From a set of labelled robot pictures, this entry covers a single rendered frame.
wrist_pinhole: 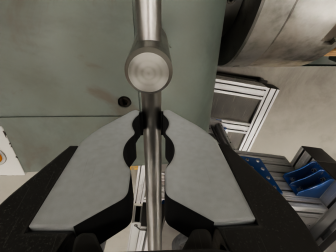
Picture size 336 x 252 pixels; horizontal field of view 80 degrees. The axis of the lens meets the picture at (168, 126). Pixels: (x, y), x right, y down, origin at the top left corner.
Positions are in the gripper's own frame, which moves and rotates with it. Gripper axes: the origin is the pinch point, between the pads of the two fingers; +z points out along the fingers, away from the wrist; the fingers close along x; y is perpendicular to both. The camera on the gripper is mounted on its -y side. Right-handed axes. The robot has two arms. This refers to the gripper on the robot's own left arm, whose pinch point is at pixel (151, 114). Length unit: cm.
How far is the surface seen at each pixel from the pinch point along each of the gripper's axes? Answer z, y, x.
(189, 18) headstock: 9.5, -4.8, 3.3
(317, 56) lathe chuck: 16.7, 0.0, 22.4
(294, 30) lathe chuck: 13.6, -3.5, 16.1
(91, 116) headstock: 9.5, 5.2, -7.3
